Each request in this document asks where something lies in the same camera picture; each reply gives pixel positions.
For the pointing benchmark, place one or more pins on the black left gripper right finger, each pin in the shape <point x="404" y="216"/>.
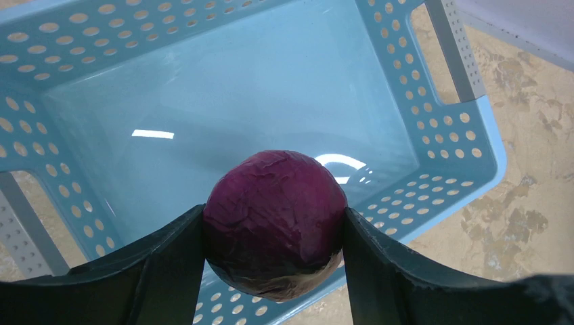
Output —
<point x="389" y="283"/>

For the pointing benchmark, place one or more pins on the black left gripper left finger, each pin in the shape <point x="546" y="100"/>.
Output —
<point x="154" y="280"/>

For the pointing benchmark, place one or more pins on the light blue perforated basket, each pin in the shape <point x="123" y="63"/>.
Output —
<point x="128" y="112"/>

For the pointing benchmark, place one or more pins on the purple fake cabbage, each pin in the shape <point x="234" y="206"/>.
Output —
<point x="273" y="225"/>

